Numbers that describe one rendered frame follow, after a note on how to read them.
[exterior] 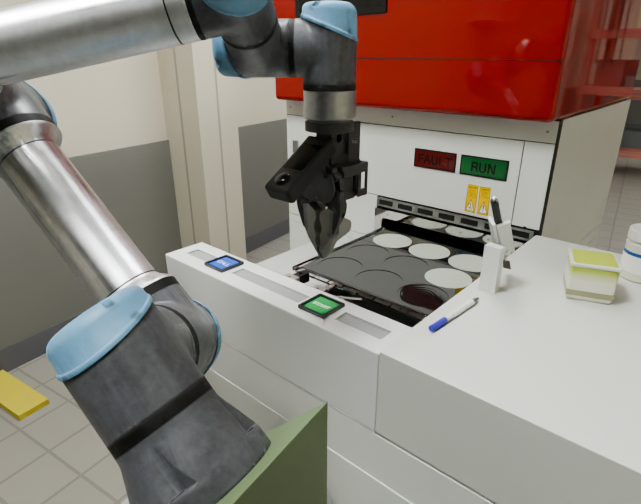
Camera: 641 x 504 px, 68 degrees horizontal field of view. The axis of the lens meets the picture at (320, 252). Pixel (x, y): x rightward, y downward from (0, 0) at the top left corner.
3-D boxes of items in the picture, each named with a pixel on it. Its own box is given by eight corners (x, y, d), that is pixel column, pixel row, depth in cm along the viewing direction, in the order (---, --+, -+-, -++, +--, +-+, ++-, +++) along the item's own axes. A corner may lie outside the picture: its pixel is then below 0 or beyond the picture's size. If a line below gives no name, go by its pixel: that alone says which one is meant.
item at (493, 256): (489, 278, 89) (499, 209, 84) (509, 284, 86) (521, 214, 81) (474, 289, 85) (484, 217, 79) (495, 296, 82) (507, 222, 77)
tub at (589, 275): (560, 280, 88) (568, 246, 85) (607, 287, 85) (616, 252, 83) (563, 298, 81) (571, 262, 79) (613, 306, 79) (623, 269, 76)
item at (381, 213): (376, 236, 142) (378, 205, 139) (526, 279, 115) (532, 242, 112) (373, 238, 141) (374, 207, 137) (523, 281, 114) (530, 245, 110)
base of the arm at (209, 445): (180, 542, 39) (112, 442, 40) (128, 551, 50) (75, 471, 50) (294, 427, 50) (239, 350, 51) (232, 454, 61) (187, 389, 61)
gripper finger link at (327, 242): (356, 254, 78) (358, 200, 74) (332, 265, 74) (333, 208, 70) (341, 249, 80) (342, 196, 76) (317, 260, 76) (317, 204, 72)
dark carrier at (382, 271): (386, 230, 133) (386, 228, 133) (507, 264, 112) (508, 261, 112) (300, 269, 110) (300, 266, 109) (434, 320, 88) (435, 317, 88)
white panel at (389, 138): (294, 217, 167) (291, 97, 152) (531, 287, 117) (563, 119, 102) (287, 219, 165) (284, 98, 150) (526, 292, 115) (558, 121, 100)
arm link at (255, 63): (203, -10, 60) (291, -11, 59) (225, 35, 71) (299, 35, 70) (201, 51, 59) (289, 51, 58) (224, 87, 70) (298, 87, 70)
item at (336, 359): (207, 296, 113) (201, 241, 107) (407, 400, 79) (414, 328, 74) (172, 311, 106) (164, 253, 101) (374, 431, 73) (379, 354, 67)
